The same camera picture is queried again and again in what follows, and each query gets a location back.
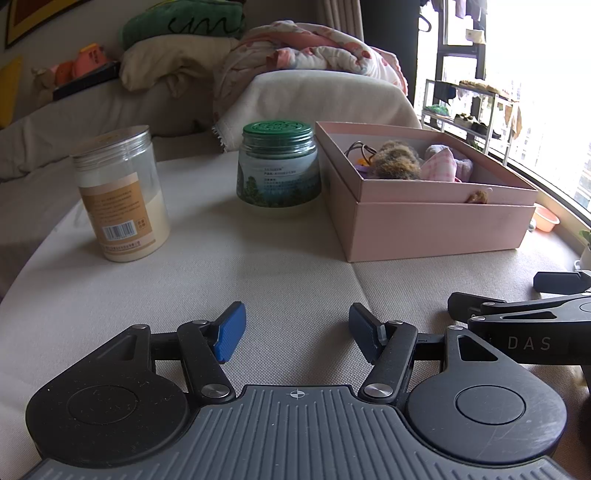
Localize dark flat box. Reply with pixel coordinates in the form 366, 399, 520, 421
52, 62, 123, 102

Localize beige curtain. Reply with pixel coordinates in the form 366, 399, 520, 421
318, 0, 371, 49

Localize green lid jar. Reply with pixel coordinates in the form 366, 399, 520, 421
236, 119, 323, 217

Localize black shelf unit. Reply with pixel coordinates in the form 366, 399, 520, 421
416, 8, 490, 116

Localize hair ties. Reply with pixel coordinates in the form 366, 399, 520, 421
345, 142, 376, 169

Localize pink checkered cloth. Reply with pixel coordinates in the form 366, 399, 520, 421
421, 151, 458, 184

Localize orange plush toy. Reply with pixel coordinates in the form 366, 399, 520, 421
54, 42, 112, 86

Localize brown furry toy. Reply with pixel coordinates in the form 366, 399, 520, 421
370, 140, 424, 182

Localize orange plastic basin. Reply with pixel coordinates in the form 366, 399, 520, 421
531, 203, 561, 233

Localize green pillow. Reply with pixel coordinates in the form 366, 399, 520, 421
118, 0, 248, 51

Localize pink cardboard box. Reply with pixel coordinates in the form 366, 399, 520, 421
315, 121, 539, 264

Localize lilac fuzzy sock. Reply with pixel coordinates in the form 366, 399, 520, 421
425, 144, 474, 182

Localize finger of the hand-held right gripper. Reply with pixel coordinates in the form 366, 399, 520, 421
533, 271, 591, 294
447, 292, 591, 329

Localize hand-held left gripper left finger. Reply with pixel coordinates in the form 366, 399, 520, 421
110, 301, 247, 403

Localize pink floral blanket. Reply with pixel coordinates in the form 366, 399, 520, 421
213, 21, 410, 134

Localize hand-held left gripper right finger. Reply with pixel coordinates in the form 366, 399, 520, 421
348, 303, 505, 403

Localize framed wall picture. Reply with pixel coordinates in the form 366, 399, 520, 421
4, 0, 94, 51

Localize yellow cushion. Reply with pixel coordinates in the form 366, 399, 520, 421
0, 55, 24, 131

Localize cream pillow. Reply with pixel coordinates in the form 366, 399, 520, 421
119, 36, 242, 99

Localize clear jar beige label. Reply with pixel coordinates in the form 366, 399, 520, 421
70, 124, 171, 264

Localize hanging clothes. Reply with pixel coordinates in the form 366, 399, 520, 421
431, 0, 491, 23

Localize potted purple orchid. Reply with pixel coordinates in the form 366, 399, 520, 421
573, 229, 591, 271

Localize silver metal shoe rack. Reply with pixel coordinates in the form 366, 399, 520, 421
419, 78, 522, 168

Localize cream sofa throw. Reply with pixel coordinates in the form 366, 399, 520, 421
211, 70, 423, 151

